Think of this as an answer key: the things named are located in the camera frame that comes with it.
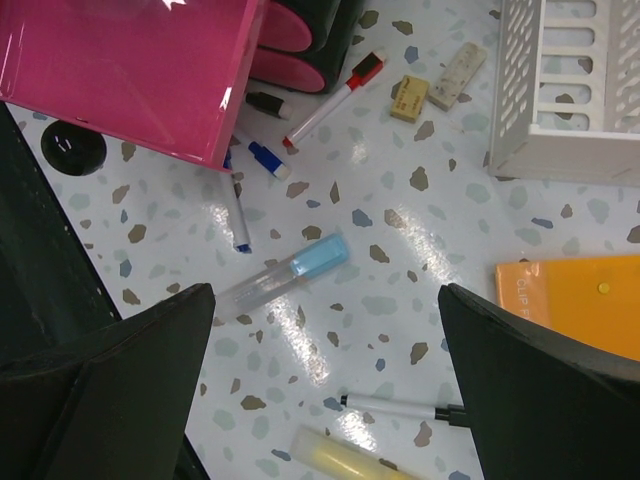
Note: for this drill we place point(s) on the black marker cap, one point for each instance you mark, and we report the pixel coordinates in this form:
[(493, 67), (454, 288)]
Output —
[(269, 104)]

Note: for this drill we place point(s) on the yellow capped highlighter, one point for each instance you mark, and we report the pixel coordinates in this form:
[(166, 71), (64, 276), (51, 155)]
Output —
[(339, 459)]

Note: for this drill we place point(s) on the black whiteboard marker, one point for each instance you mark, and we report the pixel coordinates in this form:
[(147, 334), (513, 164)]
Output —
[(453, 415)]

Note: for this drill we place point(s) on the pink top drawer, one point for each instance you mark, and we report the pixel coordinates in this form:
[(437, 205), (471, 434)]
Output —
[(168, 76)]

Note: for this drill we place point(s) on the white plastic file organizer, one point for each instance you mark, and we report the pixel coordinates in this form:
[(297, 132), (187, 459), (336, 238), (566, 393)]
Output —
[(567, 92)]

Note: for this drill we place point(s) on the blue marker cap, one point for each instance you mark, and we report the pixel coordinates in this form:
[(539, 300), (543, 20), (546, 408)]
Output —
[(271, 162)]

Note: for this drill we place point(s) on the black drawer cabinet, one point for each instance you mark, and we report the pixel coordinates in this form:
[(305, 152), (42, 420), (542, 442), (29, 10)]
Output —
[(330, 59)]

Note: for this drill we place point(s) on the red capped whiteboard marker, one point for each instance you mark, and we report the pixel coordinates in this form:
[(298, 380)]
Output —
[(361, 75)]

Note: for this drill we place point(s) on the grey worn eraser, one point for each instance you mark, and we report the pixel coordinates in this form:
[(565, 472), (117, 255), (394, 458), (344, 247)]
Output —
[(458, 73)]

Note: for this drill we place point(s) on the yellow eraser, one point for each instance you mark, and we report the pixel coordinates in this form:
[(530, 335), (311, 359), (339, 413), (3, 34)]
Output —
[(409, 99)]

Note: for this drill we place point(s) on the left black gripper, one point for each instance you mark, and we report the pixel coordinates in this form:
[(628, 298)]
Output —
[(112, 404)]

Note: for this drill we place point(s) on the orange clip folder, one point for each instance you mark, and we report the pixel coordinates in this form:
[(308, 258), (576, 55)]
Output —
[(592, 300)]

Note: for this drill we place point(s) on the black round drawer knob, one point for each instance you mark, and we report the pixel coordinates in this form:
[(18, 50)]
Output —
[(73, 150)]

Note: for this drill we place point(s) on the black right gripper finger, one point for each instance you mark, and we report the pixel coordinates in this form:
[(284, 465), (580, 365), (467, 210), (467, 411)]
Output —
[(540, 404)]

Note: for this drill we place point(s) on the blue whiteboard marker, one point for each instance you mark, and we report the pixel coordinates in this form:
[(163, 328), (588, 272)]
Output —
[(236, 221)]

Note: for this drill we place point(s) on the blue capped highlighter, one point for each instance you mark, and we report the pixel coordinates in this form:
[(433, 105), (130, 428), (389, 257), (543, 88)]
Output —
[(284, 276)]

